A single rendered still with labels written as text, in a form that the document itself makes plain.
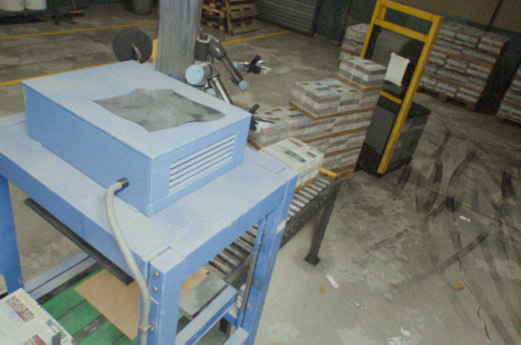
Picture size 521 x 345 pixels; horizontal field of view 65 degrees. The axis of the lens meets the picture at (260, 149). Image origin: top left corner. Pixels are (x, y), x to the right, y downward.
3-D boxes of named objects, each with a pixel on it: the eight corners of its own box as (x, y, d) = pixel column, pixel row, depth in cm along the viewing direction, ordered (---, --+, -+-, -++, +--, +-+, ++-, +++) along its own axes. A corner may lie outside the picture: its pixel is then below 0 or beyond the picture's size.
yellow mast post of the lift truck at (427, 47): (374, 169, 468) (431, 14, 384) (379, 168, 474) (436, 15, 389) (380, 174, 462) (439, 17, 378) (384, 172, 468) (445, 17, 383)
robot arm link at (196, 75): (204, 137, 291) (213, 64, 265) (192, 145, 278) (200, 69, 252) (190, 132, 294) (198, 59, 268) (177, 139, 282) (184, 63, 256)
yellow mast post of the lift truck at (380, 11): (333, 143, 511) (377, -2, 427) (338, 141, 516) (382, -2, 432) (339, 146, 505) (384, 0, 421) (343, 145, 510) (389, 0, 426)
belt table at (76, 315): (143, 238, 225) (143, 224, 220) (236, 304, 197) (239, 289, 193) (14, 318, 171) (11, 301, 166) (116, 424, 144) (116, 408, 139)
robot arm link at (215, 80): (203, 63, 281) (236, 125, 288) (194, 66, 272) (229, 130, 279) (215, 55, 274) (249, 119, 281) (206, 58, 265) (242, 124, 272)
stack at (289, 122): (227, 187, 404) (239, 111, 364) (311, 164, 472) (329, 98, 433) (250, 209, 378) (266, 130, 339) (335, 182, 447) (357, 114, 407)
